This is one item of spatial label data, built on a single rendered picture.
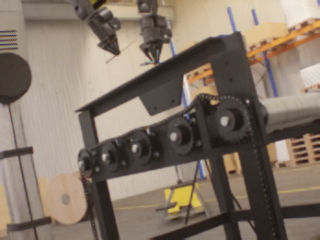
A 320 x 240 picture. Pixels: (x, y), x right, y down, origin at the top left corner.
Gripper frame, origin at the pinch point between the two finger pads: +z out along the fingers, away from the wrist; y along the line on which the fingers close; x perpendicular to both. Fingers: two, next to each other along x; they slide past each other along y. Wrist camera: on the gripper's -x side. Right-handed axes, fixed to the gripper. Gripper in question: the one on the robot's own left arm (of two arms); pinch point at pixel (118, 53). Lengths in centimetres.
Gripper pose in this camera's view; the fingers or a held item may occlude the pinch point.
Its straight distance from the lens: 197.9
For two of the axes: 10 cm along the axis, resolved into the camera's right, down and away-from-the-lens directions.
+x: -6.1, 5.9, -5.3
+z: 6.0, 7.8, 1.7
